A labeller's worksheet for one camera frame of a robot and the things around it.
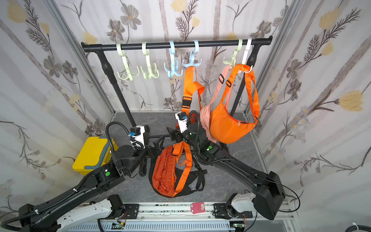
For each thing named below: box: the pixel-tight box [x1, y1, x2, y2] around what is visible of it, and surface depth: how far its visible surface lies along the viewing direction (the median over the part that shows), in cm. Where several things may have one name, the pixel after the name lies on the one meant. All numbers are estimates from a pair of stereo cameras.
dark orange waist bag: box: [175, 66, 205, 130], surface depth 62 cm
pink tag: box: [190, 202, 206, 215], surface depth 76 cm
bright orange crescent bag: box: [209, 63, 260, 145], surface depth 77 cm
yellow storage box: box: [72, 136, 119, 176], surface depth 82 cm
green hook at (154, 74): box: [140, 41, 159, 80], surface depth 55 cm
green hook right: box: [222, 38, 243, 67], surface depth 60 cm
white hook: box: [241, 38, 254, 73], surface depth 55 cm
